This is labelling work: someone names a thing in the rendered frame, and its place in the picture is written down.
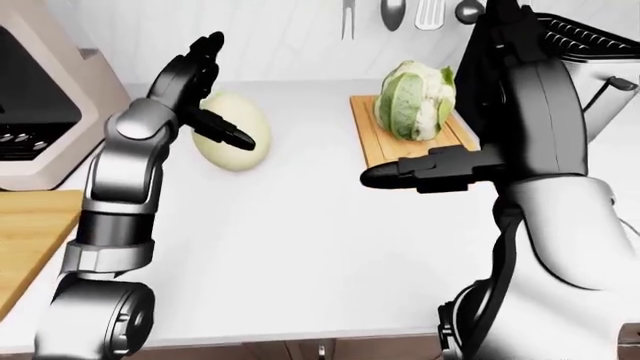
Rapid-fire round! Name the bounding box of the grooved wooden cutting board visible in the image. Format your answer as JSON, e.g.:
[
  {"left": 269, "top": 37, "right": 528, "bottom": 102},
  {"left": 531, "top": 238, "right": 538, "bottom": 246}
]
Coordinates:
[{"left": 349, "top": 94, "right": 481, "bottom": 171}]

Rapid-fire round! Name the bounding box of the silver toaster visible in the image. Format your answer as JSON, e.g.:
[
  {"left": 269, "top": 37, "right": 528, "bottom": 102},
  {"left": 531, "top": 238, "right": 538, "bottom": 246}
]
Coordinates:
[{"left": 535, "top": 12, "right": 640, "bottom": 144}]

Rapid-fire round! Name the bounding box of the hanging steel meat fork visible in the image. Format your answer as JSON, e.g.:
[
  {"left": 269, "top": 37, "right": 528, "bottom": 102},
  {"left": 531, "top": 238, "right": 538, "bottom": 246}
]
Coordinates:
[{"left": 340, "top": 0, "right": 357, "bottom": 41}]

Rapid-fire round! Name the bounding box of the beige countertop oven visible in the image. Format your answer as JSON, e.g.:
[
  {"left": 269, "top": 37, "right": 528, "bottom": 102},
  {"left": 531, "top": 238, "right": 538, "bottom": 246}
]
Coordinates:
[{"left": 0, "top": 0, "right": 132, "bottom": 192}]

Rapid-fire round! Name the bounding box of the hanging steel ladle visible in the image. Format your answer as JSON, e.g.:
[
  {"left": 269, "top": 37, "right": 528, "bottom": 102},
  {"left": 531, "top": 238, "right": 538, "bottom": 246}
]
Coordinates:
[{"left": 454, "top": 0, "right": 485, "bottom": 24}]

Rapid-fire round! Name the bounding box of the green white cauliflower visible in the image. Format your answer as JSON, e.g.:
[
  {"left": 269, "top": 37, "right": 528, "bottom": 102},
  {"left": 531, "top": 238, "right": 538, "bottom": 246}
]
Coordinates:
[{"left": 374, "top": 60, "right": 457, "bottom": 142}]

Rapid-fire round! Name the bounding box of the plain wooden cutting board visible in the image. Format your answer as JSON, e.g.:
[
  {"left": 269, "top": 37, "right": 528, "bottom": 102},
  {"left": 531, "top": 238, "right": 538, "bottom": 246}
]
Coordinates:
[{"left": 0, "top": 189, "right": 85, "bottom": 301}]

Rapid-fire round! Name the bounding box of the hanging steel spoon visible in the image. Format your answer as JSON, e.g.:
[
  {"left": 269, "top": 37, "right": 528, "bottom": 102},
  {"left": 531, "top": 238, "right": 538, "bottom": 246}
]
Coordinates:
[{"left": 380, "top": 0, "right": 407, "bottom": 32}]

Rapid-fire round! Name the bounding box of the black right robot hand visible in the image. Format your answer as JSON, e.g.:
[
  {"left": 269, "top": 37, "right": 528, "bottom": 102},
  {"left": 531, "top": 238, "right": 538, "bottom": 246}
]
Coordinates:
[{"left": 359, "top": 0, "right": 587, "bottom": 195}]

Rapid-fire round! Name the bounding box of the pale green cantaloupe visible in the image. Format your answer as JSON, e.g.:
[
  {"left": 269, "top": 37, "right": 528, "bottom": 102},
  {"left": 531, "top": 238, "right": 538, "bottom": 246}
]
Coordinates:
[{"left": 191, "top": 89, "right": 272, "bottom": 174}]

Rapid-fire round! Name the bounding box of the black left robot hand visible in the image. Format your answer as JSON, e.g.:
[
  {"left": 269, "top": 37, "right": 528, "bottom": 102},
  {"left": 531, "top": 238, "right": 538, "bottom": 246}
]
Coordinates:
[{"left": 147, "top": 31, "right": 257, "bottom": 153}]

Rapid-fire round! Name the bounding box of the hanging steel slotted spatula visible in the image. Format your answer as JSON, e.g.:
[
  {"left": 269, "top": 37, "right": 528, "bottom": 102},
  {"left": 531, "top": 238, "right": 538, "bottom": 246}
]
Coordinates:
[{"left": 414, "top": 0, "right": 446, "bottom": 31}]

